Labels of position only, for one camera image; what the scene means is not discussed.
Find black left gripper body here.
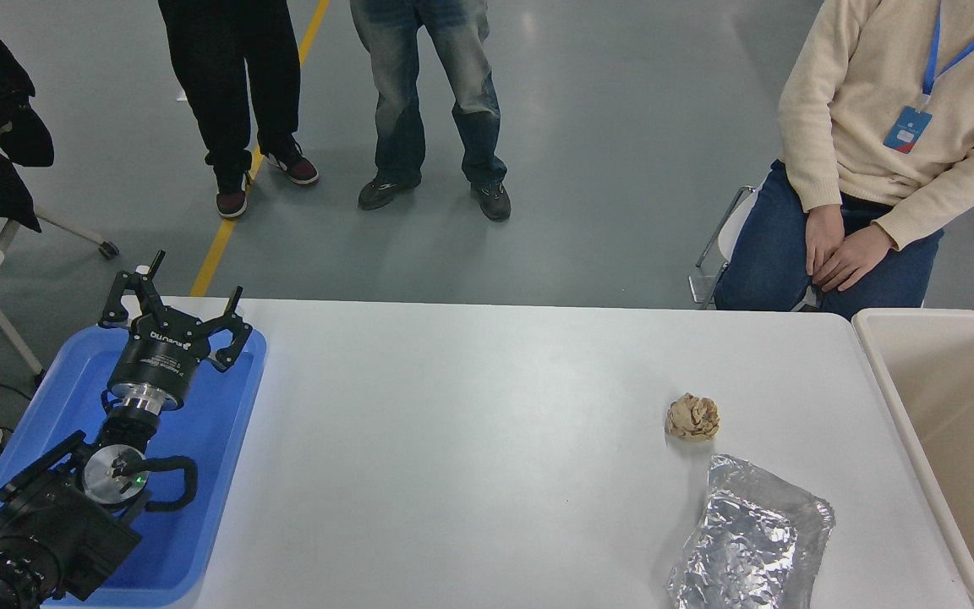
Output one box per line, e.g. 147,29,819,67
107,310,214,409

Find seated person's right hand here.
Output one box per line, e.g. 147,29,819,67
804,204,846,277

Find seated person's left hand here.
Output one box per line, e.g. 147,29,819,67
812,222,896,294

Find blue plastic tray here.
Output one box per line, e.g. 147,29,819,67
0,326,268,608

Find wheeled office chair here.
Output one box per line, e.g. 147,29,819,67
0,127,121,260

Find standing person in black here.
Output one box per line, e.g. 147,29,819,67
157,0,320,220

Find standing person in denim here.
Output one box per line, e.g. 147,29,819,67
349,0,512,222

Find crumpled tan paper ball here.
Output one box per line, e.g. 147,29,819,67
665,392,720,442

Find grey metal folding chair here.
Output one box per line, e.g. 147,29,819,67
690,184,818,310

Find crumpled silver foil tray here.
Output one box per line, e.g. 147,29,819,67
667,454,836,609

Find seated person with lanyard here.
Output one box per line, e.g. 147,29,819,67
714,0,974,321

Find blue lanyard with badge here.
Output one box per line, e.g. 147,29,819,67
883,0,974,156

